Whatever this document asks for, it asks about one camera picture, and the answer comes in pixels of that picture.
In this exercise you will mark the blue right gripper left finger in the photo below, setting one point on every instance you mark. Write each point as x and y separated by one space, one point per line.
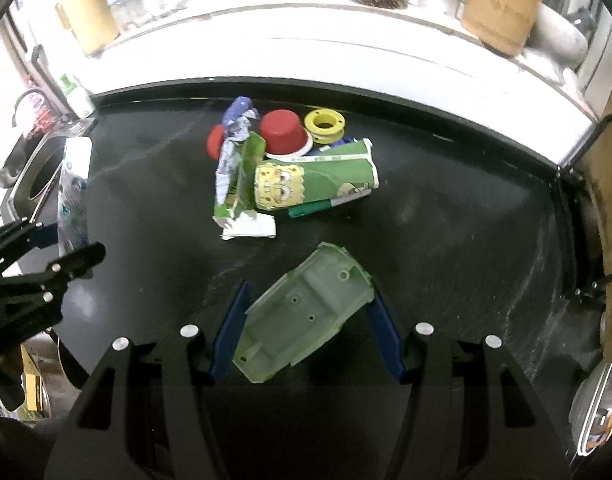
229 333

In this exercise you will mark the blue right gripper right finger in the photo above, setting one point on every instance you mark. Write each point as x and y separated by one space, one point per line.
386 335

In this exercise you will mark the pale green plastic car shell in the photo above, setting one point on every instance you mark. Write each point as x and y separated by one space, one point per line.
301 311

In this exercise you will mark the green white marker pen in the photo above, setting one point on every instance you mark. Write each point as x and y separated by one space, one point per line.
303 210

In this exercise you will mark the small red bottle cap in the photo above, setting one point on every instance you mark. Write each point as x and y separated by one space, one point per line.
214 142

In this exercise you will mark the red plastic cup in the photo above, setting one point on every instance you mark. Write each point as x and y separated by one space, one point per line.
284 134

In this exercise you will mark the yellow plastic ring spool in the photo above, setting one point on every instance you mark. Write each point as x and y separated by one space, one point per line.
325 126

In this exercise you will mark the white paper scrap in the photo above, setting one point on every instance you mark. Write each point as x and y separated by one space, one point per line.
249 223

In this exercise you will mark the steel sink basin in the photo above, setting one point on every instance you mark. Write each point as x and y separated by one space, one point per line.
41 172

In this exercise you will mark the green drink carton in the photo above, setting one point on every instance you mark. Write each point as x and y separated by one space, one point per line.
235 178

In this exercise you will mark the SpongeBob green paper cup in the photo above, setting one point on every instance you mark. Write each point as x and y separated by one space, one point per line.
335 174

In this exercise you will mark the green label soap bottle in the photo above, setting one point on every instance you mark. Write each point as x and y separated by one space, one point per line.
77 97

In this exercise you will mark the blue silver foil wrapper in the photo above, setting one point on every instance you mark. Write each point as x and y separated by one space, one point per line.
236 122

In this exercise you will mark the wooden container left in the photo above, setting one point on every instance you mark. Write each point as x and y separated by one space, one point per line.
91 22

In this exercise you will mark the wooden utensil holder right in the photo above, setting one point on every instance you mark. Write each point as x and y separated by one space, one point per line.
502 25

